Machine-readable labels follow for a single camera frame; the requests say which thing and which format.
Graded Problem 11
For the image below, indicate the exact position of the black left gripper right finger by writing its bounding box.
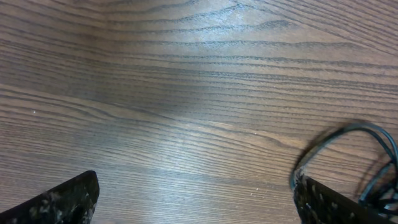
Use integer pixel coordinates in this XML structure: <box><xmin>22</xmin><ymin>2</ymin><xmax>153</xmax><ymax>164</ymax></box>
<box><xmin>293</xmin><ymin>175</ymin><xmax>394</xmax><ymax>224</ymax></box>

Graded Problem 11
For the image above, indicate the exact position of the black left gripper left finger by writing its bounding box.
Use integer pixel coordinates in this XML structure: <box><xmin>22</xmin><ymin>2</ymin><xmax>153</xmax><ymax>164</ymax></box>
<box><xmin>1</xmin><ymin>170</ymin><xmax>100</xmax><ymax>224</ymax></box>

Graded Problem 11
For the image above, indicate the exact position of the thick black usb cable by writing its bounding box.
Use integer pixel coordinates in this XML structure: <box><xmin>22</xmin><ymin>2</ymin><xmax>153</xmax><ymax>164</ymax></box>
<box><xmin>289</xmin><ymin>119</ymin><xmax>398</xmax><ymax>218</ymax></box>

